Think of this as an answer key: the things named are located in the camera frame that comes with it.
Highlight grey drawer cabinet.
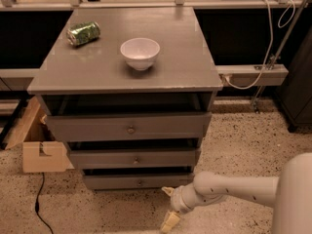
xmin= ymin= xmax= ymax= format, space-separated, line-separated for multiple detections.
xmin=28 ymin=7 xmax=222 ymax=176

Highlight grey drawer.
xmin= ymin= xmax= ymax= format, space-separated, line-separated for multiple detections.
xmin=46 ymin=113 xmax=212 ymax=142
xmin=69 ymin=148 xmax=201 ymax=169
xmin=83 ymin=173 xmax=194 ymax=190

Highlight dark grey cabinet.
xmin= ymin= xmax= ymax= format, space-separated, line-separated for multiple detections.
xmin=276 ymin=26 xmax=312 ymax=133

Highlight grey top drawer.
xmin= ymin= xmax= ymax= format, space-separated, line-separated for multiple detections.
xmin=46 ymin=113 xmax=212 ymax=142

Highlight slanted metal rod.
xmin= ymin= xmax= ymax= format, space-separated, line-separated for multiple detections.
xmin=250 ymin=0 xmax=312 ymax=114

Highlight black power cable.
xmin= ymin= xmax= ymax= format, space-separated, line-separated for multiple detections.
xmin=34 ymin=173 xmax=55 ymax=234

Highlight light wooden box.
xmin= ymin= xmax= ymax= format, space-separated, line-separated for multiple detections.
xmin=5 ymin=97 xmax=73 ymax=173

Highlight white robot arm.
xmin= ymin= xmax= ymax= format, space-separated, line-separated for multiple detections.
xmin=161 ymin=153 xmax=312 ymax=234

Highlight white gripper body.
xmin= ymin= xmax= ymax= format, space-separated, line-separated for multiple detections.
xmin=171 ymin=186 xmax=189 ymax=214

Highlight grey bottom drawer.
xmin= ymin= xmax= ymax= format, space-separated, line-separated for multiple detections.
xmin=83 ymin=173 xmax=194 ymax=190

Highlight grey middle drawer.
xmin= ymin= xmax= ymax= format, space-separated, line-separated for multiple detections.
xmin=69 ymin=148 xmax=201 ymax=169

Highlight white ceramic bowl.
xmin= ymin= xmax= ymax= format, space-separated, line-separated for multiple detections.
xmin=120 ymin=38 xmax=160 ymax=71

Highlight green crushed soda can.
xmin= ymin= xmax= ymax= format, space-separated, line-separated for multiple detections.
xmin=66 ymin=21 xmax=100 ymax=47

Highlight white cable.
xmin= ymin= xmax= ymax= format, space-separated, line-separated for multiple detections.
xmin=222 ymin=0 xmax=296 ymax=91

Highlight grey metal rail frame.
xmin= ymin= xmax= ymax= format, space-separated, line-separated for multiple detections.
xmin=0 ymin=0 xmax=312 ymax=93

